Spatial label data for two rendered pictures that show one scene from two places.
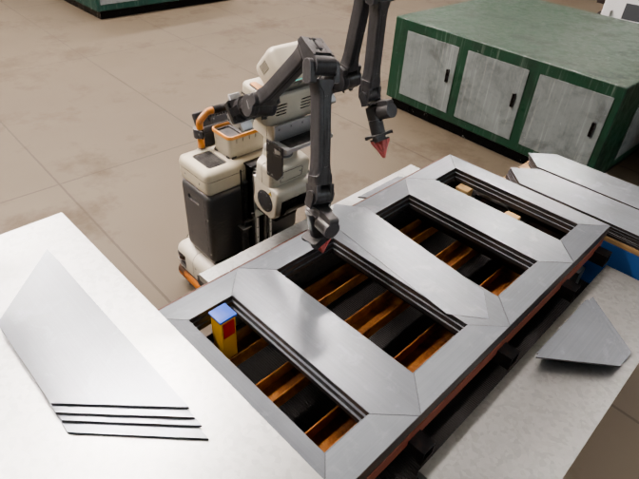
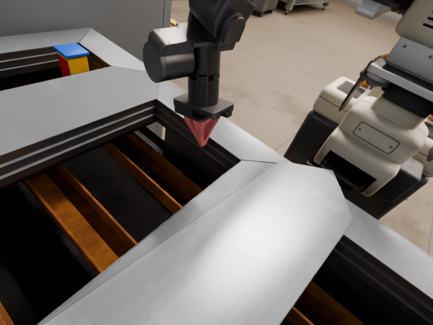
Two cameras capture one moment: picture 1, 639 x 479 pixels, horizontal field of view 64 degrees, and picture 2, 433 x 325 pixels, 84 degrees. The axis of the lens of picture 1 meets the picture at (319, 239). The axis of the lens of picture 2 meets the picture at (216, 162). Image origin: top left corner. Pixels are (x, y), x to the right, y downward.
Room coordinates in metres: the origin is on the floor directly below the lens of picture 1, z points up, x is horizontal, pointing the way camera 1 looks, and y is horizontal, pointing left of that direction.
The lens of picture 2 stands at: (1.31, -0.39, 1.20)
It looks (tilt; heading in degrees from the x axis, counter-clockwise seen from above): 44 degrees down; 74
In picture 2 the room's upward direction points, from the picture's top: 18 degrees clockwise
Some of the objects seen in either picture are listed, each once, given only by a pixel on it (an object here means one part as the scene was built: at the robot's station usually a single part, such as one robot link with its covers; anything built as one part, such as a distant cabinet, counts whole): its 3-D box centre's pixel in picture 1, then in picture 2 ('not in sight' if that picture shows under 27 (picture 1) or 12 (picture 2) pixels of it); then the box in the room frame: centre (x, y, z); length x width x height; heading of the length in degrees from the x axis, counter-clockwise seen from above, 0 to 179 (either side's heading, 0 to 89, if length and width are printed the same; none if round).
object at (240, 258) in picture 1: (338, 222); not in sight; (1.83, -0.08, 0.67); 1.30 x 0.20 x 0.03; 137
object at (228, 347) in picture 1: (224, 338); (79, 88); (1.04, 0.27, 0.78); 0.05 x 0.05 x 0.19; 47
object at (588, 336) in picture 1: (593, 340); not in sight; (1.13, -0.89, 0.77); 0.45 x 0.20 x 0.04; 137
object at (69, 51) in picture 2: (222, 315); (72, 53); (1.04, 0.27, 0.88); 0.06 x 0.06 x 0.02; 47
